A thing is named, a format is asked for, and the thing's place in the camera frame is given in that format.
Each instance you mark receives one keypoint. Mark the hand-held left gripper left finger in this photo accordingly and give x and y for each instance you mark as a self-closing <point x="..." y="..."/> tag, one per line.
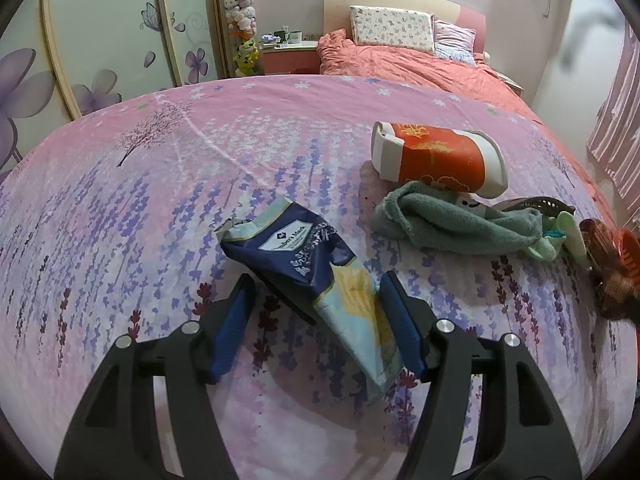
<point x="232" y="330"/>

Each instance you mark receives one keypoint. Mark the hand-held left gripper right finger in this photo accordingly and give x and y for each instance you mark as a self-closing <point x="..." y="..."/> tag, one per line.
<point x="400" y="325"/>

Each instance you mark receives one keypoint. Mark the blue and yellow snack bag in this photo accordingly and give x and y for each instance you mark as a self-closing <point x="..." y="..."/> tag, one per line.
<point x="305" y="255"/>

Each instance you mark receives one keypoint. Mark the grey green towel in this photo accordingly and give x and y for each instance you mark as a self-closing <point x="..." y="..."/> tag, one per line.
<point x="445" y="222"/>

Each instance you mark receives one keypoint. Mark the orange wipes canister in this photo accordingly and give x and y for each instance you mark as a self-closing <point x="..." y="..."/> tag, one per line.
<point x="440" y="157"/>

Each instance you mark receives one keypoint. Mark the light green sock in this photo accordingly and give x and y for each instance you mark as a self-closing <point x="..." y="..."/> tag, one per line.
<point x="562" y="240"/>

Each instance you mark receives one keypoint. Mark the brown ribbed object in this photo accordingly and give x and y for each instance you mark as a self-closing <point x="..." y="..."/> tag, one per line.
<point x="607" y="270"/>

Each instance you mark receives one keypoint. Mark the pink floral bedsheet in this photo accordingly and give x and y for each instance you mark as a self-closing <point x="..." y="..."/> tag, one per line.
<point x="125" y="210"/>

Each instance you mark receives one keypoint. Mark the orange duvet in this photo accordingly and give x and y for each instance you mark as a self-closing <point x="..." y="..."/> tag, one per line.
<point x="400" y="62"/>

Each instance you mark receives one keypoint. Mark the wooden nightstand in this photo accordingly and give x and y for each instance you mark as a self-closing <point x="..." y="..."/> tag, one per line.
<point x="511" y="84"/>

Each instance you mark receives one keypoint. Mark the pink white nightstand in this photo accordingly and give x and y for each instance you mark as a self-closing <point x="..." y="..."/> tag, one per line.
<point x="290" y="59"/>

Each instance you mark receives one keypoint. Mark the pink striped pillow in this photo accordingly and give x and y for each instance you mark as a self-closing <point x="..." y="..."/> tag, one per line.
<point x="452" y="40"/>

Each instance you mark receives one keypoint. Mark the pink curtain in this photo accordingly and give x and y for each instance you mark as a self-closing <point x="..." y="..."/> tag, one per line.
<point x="617" y="130"/>

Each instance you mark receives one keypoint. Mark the floral white pillow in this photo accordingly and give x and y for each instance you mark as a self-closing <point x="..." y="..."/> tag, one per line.
<point x="392" y="30"/>

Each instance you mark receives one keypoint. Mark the dark mug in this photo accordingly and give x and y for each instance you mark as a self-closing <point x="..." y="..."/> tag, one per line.
<point x="279" y="36"/>

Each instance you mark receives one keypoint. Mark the white mug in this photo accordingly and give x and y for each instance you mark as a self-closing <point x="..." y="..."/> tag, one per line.
<point x="294" y="37"/>

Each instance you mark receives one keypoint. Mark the clear tube of plush toys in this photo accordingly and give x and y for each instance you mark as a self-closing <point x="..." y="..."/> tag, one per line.
<point x="241" y="25"/>

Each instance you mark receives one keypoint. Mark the flower print sliding wardrobe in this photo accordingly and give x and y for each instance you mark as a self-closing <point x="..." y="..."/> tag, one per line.
<point x="100" y="35"/>

